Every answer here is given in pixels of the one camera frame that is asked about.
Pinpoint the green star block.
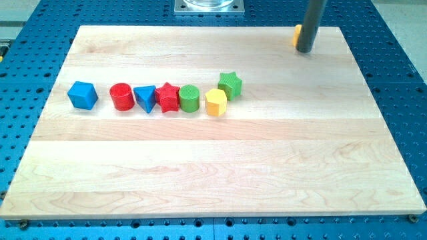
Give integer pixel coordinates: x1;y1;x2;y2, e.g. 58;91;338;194
218;72;242;101

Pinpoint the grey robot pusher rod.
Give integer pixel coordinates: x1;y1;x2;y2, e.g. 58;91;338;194
296;0;328;53

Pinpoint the yellow heart block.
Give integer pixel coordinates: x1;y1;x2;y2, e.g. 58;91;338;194
293;24;302;47

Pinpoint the blue triangle block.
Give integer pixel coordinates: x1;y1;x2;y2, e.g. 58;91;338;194
133;85;157;113

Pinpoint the yellow hexagon block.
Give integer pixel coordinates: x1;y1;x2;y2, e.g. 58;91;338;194
205;89;228;117

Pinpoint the wooden board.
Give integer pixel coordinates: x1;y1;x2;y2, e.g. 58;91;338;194
1;25;426;220

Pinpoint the blue cube block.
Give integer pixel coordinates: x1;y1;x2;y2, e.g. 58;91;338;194
67;81;98;110

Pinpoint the left board clamp screw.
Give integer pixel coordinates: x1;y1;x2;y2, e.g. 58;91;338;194
17;219;29;231

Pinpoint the green cylinder block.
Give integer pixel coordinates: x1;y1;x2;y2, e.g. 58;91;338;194
178;85;199;113

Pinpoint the right board clamp screw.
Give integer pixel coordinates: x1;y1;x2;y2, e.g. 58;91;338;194
408;214;419;223

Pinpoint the red star block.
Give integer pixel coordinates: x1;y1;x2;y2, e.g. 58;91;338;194
155;82;180;113

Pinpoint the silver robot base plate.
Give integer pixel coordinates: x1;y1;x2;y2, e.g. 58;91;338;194
173;0;245;16

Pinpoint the board clamp screw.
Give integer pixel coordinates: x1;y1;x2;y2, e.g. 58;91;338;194
408;214;419;223
17;219;29;231

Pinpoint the red cylinder block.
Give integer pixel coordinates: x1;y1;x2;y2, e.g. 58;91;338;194
109;83;135;111

